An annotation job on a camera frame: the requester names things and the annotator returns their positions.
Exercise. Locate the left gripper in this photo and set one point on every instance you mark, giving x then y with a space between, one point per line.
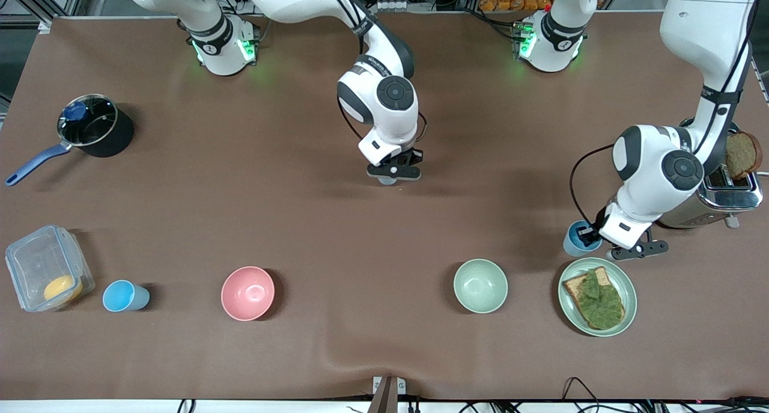
589 233

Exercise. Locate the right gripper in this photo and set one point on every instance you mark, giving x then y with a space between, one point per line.
416 156

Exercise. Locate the light blue plastic cup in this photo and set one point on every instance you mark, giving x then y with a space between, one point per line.
123 296
571 244
388 181

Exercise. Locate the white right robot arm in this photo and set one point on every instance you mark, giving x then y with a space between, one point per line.
384 109

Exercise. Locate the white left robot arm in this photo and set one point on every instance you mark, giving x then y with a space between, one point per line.
655 166

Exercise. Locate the pale green plate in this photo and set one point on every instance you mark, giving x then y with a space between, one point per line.
628 299

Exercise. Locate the brown bread slice under lettuce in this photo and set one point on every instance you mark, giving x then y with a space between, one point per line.
574 288

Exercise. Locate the green lettuce leaf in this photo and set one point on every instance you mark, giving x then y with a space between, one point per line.
604 305

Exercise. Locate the brown table cover mat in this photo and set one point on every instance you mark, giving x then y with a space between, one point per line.
384 250

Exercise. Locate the beige and chrome toaster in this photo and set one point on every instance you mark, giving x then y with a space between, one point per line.
727 199

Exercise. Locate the pale green bowl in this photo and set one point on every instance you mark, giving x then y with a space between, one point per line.
480 285

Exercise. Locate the brown bread slice in toaster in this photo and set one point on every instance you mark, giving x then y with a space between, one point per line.
742 154

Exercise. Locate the small white power strip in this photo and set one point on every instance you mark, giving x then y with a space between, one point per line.
392 5

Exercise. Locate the pink bowl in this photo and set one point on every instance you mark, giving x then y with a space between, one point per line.
246 293

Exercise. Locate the glass lid with blue knob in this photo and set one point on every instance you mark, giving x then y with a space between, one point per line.
96 124

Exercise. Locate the yellow round food piece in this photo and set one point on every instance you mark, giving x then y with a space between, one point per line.
60 288

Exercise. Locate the clear plastic food container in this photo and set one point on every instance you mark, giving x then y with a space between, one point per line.
36 263

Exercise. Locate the grey metal camera bracket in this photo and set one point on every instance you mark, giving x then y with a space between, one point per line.
387 395

